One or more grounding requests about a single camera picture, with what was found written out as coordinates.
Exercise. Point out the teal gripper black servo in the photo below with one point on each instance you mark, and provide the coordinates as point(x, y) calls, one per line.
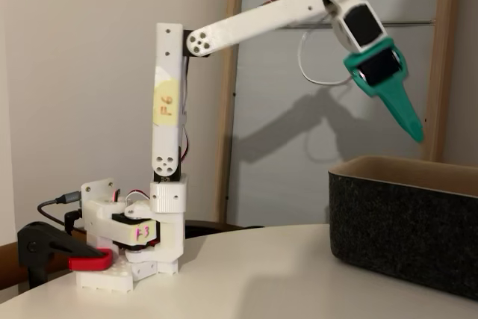
point(382, 71)

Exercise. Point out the dark grey felt box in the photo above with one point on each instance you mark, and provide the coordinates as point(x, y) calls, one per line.
point(392, 229)

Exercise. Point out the black clamp with red pad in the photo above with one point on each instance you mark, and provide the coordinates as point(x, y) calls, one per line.
point(41, 238)

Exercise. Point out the metal rod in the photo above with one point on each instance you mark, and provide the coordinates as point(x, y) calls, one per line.
point(411, 22)

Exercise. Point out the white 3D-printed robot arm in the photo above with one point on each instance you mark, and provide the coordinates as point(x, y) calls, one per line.
point(242, 27)

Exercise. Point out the wooden frame translucent screen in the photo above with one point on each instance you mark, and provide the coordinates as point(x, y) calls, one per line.
point(440, 72)

